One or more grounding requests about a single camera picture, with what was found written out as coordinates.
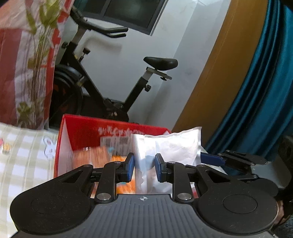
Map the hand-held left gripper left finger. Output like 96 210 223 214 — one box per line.
55 153 136 204

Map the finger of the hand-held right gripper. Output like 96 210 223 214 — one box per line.
201 150 268 179

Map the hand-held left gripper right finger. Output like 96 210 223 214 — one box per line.
154 154 236 204

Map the white plastic packet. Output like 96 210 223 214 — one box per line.
131 127 202 195

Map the red cardboard box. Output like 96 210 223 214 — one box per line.
54 114 227 199

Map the person's right hand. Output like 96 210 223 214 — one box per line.
275 200 288 227

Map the wooden door panel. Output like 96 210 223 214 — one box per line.
172 0 269 144

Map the teal curtain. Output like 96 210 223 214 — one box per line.
204 0 293 161

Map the black exercise bike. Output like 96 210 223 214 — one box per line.
49 5 179 125

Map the green checkered tablecloth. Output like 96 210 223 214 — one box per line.
0 122 60 238

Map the dark framed window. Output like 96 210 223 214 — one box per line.
84 0 166 36

